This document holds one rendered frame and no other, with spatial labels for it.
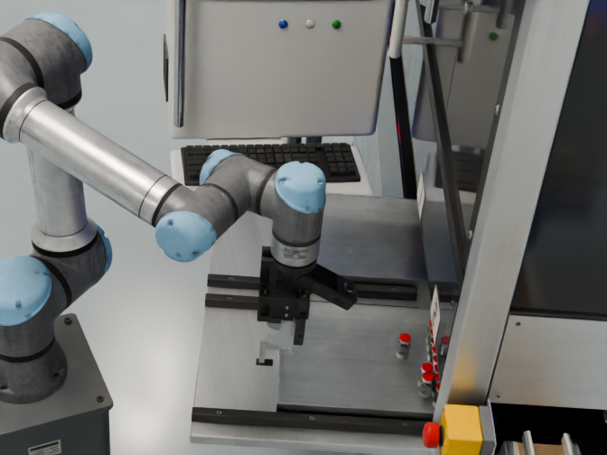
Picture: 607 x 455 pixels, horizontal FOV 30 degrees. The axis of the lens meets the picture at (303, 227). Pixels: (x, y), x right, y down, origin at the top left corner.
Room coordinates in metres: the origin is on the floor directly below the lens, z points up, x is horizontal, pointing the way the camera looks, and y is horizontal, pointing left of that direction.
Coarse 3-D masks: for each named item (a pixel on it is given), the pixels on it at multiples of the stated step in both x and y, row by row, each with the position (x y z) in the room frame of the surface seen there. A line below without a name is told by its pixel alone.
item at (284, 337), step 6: (282, 324) 1.33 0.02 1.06; (288, 324) 1.33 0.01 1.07; (294, 324) 1.33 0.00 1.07; (282, 330) 1.33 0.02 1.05; (288, 330) 1.33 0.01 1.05; (270, 336) 1.33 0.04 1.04; (276, 336) 1.33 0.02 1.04; (282, 336) 1.33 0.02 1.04; (288, 336) 1.33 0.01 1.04; (270, 342) 1.33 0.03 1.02; (276, 342) 1.33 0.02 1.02; (282, 342) 1.33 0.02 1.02; (288, 342) 1.33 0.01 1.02; (294, 348) 1.33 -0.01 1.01; (300, 348) 1.34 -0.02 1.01; (294, 354) 1.34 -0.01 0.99
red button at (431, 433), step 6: (426, 426) 1.19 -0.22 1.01; (432, 426) 1.19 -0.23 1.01; (438, 426) 1.19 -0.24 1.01; (426, 432) 1.18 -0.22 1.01; (432, 432) 1.18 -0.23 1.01; (438, 432) 1.18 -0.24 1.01; (426, 438) 1.18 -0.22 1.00; (432, 438) 1.17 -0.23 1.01; (438, 438) 1.17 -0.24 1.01; (426, 444) 1.17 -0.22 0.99; (432, 444) 1.17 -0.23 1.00
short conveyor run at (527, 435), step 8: (528, 432) 1.24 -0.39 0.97; (528, 440) 1.22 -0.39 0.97; (568, 440) 1.23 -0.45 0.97; (504, 448) 1.24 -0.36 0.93; (512, 448) 1.24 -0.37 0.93; (520, 448) 1.24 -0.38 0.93; (528, 448) 1.21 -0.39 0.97; (536, 448) 1.24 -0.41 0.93; (544, 448) 1.25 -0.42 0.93; (552, 448) 1.25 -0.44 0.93; (560, 448) 1.25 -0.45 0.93; (568, 448) 1.22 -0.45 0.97; (576, 448) 1.25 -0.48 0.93
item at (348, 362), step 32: (320, 320) 1.54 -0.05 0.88; (352, 320) 1.55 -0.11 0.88; (384, 320) 1.56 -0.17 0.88; (416, 320) 1.57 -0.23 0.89; (288, 352) 1.45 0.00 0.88; (320, 352) 1.46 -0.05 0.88; (352, 352) 1.47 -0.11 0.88; (384, 352) 1.48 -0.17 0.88; (416, 352) 1.49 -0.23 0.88; (288, 384) 1.38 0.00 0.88; (320, 384) 1.38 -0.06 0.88; (352, 384) 1.39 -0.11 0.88; (384, 384) 1.40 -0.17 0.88; (416, 384) 1.41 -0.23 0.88; (384, 416) 1.31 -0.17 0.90; (416, 416) 1.31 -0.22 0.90
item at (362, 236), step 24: (336, 216) 1.87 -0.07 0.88; (360, 216) 1.88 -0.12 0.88; (384, 216) 1.88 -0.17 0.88; (408, 216) 1.89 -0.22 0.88; (336, 240) 1.79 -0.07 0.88; (360, 240) 1.80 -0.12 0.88; (384, 240) 1.80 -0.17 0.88; (408, 240) 1.81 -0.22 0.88; (336, 264) 1.71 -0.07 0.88; (360, 264) 1.72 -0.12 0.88; (384, 264) 1.73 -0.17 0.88; (408, 264) 1.74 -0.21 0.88
